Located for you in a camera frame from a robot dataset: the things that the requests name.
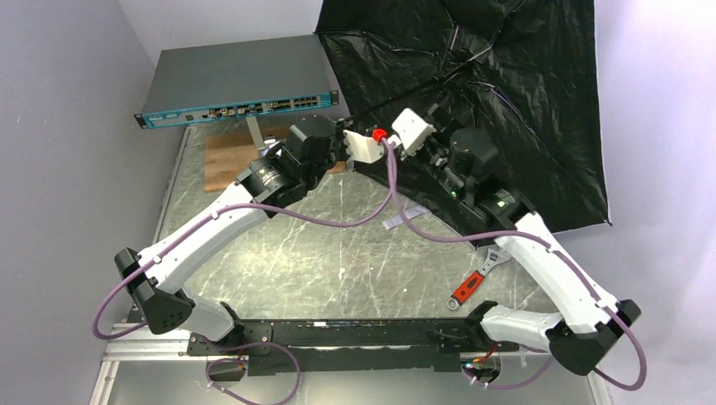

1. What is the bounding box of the lilac folding umbrella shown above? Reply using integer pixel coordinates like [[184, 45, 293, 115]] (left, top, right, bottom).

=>
[[315, 1, 609, 232]]

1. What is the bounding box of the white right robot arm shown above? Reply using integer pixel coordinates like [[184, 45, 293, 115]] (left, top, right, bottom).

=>
[[417, 104, 641, 375]]

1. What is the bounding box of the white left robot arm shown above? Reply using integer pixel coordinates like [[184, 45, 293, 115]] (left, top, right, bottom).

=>
[[114, 116, 345, 341]]

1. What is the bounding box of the wooden base board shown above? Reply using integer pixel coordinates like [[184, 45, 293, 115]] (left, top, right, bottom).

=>
[[205, 117, 346, 202]]

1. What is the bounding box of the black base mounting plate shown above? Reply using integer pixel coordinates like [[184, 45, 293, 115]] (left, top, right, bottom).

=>
[[187, 317, 517, 376]]

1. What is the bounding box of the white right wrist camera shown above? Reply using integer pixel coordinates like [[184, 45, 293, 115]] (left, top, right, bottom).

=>
[[391, 108, 436, 157]]

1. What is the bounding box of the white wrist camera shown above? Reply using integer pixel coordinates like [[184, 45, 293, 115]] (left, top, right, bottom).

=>
[[343, 130, 388, 164], [391, 108, 436, 157]]

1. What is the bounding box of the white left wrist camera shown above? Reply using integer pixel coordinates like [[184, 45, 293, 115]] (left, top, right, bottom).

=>
[[343, 130, 388, 164]]

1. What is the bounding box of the lilac umbrella strap piece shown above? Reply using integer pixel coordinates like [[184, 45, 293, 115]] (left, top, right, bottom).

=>
[[382, 205, 429, 230]]

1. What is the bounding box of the metal stand bracket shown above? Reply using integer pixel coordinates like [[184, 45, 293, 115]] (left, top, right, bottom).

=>
[[246, 116, 278, 153]]

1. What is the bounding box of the red handled adjustable wrench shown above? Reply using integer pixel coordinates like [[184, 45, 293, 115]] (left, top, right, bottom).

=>
[[446, 247, 512, 311]]

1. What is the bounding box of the grey network switch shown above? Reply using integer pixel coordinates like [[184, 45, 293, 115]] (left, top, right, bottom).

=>
[[134, 34, 339, 129]]

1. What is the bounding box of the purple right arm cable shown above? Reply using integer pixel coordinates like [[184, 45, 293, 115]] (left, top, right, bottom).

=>
[[386, 139, 650, 392]]

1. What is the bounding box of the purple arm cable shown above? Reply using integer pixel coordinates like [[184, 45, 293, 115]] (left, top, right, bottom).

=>
[[386, 139, 650, 392], [92, 139, 401, 405]]

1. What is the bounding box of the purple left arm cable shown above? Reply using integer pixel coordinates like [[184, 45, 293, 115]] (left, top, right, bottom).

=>
[[92, 139, 401, 405]]

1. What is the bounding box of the aluminium rail frame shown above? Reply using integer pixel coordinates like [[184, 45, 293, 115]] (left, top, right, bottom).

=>
[[89, 317, 614, 405]]

